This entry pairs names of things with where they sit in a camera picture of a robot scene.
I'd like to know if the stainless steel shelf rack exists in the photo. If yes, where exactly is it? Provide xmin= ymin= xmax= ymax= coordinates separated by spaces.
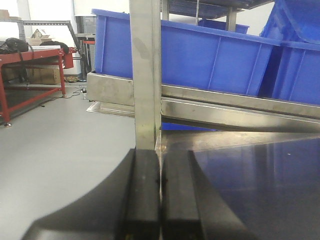
xmin=86 ymin=0 xmax=320 ymax=156

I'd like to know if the blue plastic bin at right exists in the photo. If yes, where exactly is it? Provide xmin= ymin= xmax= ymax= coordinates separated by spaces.
xmin=258 ymin=0 xmax=320 ymax=105

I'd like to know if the black bag on workbench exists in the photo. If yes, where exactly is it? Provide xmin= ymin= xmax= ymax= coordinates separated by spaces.
xmin=0 ymin=37 xmax=29 ymax=55

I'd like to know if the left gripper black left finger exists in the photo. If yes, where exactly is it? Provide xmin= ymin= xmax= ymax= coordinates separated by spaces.
xmin=22 ymin=149 xmax=160 ymax=240

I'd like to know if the red metal workbench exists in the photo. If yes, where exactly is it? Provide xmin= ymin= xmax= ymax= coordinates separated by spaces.
xmin=0 ymin=48 xmax=74 ymax=127

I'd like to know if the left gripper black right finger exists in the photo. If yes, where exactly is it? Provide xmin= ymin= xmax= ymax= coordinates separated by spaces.
xmin=162 ymin=150 xmax=257 ymax=240

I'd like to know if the small blue bin behind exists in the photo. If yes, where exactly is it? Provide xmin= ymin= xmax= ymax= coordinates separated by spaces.
xmin=198 ymin=19 xmax=250 ymax=34

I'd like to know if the cardboard box under workbench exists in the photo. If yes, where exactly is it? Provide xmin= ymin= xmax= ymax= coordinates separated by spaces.
xmin=26 ymin=68 xmax=61 ymax=85

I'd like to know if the large blue plastic bin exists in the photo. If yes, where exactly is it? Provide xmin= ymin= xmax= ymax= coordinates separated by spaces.
xmin=92 ymin=9 xmax=280 ymax=96

